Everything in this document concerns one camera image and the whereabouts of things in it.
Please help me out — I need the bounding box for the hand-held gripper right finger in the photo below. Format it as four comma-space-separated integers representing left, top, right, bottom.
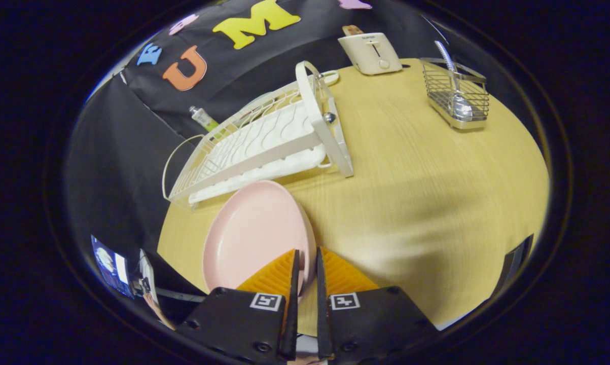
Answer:
315, 247, 440, 363

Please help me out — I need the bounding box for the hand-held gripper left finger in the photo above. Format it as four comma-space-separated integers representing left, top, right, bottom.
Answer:
175, 248, 301, 363

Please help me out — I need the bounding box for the pink plate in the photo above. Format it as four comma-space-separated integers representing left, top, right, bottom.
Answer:
202, 180, 317, 295

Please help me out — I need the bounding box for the white wire dish rack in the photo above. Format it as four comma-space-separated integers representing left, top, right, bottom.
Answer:
162, 61, 354, 206

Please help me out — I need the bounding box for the metal wire basket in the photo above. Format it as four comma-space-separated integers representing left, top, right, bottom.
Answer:
419, 57, 490, 130

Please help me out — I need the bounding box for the computer monitor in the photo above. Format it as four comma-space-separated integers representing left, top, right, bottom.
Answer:
91, 235, 133, 299

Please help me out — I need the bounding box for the black backdrop cloth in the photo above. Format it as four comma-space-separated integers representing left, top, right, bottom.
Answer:
64, 0, 488, 284

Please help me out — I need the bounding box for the clear bottle with green liquid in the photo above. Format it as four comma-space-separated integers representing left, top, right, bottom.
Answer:
189, 105, 219, 132

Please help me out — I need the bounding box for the cream toaster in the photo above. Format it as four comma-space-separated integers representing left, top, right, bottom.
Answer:
338, 32, 403, 76

